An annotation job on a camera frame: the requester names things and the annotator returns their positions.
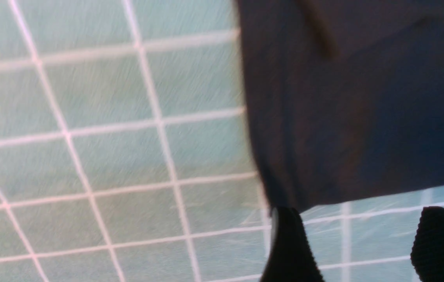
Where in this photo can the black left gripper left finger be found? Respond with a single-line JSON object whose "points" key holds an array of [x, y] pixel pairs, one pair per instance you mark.
{"points": [[291, 258]]}

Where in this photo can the green checkered tablecloth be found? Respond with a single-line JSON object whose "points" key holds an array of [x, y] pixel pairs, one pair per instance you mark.
{"points": [[125, 154]]}

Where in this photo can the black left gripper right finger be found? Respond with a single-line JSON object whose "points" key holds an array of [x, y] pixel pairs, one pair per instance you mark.
{"points": [[427, 255]]}

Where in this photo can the dark gray long-sleeve top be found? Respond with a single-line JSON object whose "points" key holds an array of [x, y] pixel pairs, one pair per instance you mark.
{"points": [[345, 98]]}

